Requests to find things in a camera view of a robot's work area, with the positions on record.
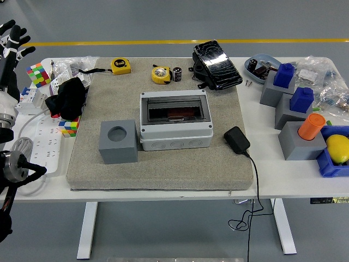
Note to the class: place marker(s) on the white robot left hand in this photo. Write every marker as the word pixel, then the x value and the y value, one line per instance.
pixel 8 73

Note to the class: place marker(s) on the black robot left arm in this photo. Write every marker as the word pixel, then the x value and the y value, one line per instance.
pixel 11 166

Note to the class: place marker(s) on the grey electrical junction box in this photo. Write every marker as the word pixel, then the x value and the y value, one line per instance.
pixel 174 137

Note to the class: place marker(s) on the large colourful puzzle cube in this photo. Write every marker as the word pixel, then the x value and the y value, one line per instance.
pixel 38 75

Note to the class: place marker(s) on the white circuit breaker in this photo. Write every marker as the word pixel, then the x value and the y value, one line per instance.
pixel 31 101

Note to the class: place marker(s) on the silver pen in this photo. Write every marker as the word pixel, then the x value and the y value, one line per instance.
pixel 52 69

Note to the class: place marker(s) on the black cloth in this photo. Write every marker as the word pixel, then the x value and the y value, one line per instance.
pixel 65 98

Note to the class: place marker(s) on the small red object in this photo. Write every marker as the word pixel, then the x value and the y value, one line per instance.
pixel 55 115

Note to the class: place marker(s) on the clear plastic bag with labels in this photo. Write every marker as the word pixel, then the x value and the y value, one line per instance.
pixel 79 64

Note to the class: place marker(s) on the white power strip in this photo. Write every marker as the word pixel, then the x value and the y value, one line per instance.
pixel 46 144

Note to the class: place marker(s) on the small colourful puzzle cube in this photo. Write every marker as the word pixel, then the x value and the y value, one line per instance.
pixel 69 127

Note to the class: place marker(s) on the yellow square tape measure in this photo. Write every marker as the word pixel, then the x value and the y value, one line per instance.
pixel 120 66

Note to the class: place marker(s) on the grey block with round hole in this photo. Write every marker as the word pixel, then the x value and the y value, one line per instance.
pixel 118 144

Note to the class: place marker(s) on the yellow round tape measure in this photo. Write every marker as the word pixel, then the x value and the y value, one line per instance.
pixel 161 74

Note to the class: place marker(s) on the small black capacitor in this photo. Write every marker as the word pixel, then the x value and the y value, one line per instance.
pixel 177 74

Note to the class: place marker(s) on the white table leg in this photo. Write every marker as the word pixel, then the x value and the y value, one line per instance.
pixel 87 232
pixel 285 226

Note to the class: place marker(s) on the grey-brown mat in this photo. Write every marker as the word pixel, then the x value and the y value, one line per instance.
pixel 177 169

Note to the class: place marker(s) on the black power adapter plug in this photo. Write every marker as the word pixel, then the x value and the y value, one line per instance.
pixel 236 139

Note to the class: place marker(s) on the black capacitor in dish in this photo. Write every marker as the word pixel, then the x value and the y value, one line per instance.
pixel 252 64

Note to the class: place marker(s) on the brown electronic component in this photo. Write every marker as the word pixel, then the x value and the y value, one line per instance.
pixel 261 71

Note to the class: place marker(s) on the blue-grey dish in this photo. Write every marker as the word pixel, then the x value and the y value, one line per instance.
pixel 265 58

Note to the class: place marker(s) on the grey holder block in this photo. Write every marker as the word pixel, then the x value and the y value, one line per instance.
pixel 270 94
pixel 295 147
pixel 283 117

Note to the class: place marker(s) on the blue bottle-shaped block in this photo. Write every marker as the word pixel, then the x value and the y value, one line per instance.
pixel 300 99
pixel 283 76

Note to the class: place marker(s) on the clear plastic parts bag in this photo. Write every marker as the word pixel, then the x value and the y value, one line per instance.
pixel 310 69
pixel 334 96

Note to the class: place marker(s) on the orange cylinder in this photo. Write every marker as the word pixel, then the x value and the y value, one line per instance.
pixel 310 127

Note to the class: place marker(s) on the blue plastic bin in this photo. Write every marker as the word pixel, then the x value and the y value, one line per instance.
pixel 328 166

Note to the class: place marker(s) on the yellow lemon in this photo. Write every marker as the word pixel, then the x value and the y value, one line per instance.
pixel 338 148

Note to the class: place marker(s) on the black table control panel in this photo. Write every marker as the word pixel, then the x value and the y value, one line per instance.
pixel 327 200

